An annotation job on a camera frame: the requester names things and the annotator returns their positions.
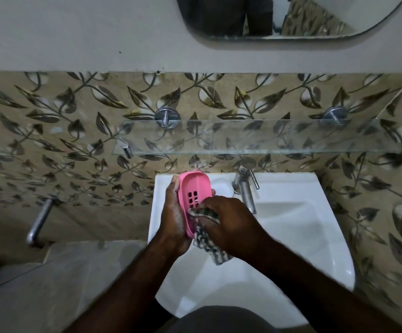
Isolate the person's right hand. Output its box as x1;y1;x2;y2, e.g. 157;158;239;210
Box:
195;196;272;263

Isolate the person's left forearm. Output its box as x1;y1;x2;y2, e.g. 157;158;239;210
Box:
64;236;184;333

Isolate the chrome sink faucet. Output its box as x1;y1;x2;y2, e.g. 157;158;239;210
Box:
231;158;260;215

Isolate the person's left hand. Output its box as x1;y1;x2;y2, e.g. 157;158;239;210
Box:
157;175;195;256

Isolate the striped cleaning cloth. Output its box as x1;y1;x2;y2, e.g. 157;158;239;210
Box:
188;207;234;266

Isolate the pink plastic soap dish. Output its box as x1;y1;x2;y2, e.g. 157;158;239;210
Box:
177;171;214;239

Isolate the wall mirror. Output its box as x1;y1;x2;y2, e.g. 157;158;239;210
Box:
175;0;402;41

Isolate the white ceramic sink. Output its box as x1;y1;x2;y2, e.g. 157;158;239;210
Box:
147;172;356;329

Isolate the chrome wall tap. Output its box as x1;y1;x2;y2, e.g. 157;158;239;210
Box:
26;197;57;247

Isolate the glass wall shelf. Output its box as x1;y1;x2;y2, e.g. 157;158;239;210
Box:
112;116;402;157

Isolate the person's right forearm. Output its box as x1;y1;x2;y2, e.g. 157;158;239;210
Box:
246;236;402;333

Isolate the person's grey clothing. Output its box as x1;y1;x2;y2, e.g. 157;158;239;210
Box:
152;306;278;333

